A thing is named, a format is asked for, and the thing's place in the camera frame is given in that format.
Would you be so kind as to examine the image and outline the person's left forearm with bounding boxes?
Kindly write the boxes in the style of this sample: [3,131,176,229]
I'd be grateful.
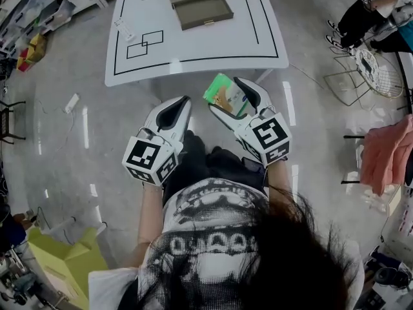
[136,181,166,268]

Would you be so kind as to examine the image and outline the person's right forearm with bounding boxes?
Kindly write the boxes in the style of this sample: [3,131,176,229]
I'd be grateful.
[265,158,303,213]

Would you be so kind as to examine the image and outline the green and white small packet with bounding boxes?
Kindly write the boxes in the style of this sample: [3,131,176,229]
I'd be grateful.
[202,72,252,116]

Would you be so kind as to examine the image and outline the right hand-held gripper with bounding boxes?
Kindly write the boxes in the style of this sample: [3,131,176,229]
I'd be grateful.
[208,76,293,169]

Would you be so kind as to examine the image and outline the white remote control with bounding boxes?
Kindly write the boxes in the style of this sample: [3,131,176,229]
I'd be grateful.
[113,17,136,42]

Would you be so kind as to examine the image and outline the person's black trousers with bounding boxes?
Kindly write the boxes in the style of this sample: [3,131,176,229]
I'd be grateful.
[162,129,269,203]

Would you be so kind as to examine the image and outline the small black table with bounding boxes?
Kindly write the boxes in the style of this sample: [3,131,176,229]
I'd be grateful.
[0,99,27,145]

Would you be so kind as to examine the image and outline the gold wire basket table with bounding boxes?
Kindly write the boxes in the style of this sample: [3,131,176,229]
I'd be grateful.
[323,56,372,107]

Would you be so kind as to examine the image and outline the pink cloth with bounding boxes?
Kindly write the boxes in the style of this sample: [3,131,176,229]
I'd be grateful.
[359,114,413,197]

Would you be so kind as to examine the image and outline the white power strip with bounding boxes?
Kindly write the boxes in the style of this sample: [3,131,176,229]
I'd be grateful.
[64,92,81,114]

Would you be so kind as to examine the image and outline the yellow-green cardboard box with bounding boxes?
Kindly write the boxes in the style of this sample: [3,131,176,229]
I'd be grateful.
[26,227,110,310]

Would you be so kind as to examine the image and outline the person's white printed t-shirt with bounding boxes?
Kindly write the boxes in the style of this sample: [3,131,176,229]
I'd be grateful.
[88,177,366,310]

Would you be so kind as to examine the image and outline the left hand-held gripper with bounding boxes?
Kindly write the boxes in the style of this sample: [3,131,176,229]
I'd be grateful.
[121,95,192,187]

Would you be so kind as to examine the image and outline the white low table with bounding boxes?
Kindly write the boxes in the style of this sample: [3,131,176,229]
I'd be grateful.
[104,0,290,88]

